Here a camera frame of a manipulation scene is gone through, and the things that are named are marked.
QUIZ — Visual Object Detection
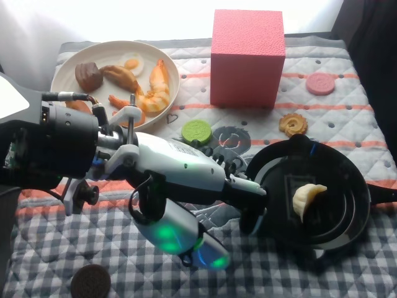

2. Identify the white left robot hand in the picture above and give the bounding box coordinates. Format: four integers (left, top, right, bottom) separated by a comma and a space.
128, 132, 269, 271

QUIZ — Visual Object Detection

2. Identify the black frying pan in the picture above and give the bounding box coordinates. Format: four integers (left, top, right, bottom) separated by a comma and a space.
246, 133, 397, 254

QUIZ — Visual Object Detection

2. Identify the red cube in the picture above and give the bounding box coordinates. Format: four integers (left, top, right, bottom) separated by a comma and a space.
210, 8, 287, 109

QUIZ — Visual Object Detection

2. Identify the green round toy cookie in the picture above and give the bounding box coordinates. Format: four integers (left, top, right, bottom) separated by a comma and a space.
181, 120, 213, 147

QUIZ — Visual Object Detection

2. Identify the large orange toy shrimp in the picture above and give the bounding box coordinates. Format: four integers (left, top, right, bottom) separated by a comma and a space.
135, 58, 171, 113

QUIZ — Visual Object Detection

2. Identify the orange toy fried shrimp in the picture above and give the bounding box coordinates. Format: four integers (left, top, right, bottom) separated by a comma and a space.
107, 94, 147, 127

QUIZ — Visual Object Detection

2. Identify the brown toy bread piece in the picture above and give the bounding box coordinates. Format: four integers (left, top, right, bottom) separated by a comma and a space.
102, 64, 140, 93

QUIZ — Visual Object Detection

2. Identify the toy fried egg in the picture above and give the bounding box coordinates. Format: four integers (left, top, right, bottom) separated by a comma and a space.
119, 52, 146, 78

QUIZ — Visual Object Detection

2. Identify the orange-brown toy sausage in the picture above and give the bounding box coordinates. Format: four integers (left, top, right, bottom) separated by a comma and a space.
65, 99, 94, 115

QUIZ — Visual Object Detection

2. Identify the yellow toy butter cookie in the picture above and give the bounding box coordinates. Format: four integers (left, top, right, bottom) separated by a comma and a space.
278, 113, 310, 138

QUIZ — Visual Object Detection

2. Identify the white toy dumpling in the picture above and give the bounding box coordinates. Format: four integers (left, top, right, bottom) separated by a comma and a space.
292, 183, 328, 224

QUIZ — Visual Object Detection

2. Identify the brown toy chocolate piece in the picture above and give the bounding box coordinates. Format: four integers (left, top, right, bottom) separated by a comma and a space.
74, 61, 104, 93

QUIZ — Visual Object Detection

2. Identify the cream round plate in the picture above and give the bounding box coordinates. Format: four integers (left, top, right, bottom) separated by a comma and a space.
50, 40, 182, 132

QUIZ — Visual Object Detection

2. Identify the dark chocolate sandwich cookie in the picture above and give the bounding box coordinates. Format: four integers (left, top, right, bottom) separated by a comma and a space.
70, 263, 112, 298

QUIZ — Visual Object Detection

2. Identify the pink round toy cookie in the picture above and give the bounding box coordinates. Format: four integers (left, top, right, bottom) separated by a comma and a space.
306, 72, 336, 96

